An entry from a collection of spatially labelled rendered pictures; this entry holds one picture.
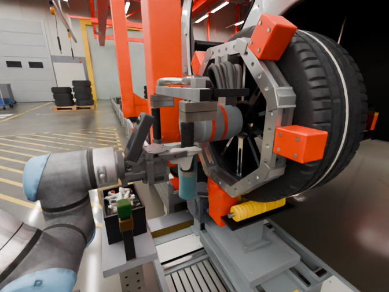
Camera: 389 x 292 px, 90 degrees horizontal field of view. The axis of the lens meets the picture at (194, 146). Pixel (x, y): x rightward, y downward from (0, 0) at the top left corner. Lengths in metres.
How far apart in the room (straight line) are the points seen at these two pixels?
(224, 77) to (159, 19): 0.63
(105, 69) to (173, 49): 12.49
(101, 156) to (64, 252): 0.18
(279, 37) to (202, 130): 0.33
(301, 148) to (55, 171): 0.52
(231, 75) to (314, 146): 0.26
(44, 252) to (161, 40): 0.92
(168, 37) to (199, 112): 0.65
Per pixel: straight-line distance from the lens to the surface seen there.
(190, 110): 0.48
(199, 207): 1.11
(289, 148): 0.52
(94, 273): 1.38
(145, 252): 0.76
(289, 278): 1.15
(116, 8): 3.08
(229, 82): 0.52
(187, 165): 0.50
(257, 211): 0.84
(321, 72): 0.62
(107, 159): 0.45
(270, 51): 0.61
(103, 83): 13.48
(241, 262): 1.04
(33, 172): 0.47
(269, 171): 0.58
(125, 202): 0.62
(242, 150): 0.83
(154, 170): 0.48
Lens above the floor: 0.99
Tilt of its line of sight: 18 degrees down
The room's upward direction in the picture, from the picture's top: straight up
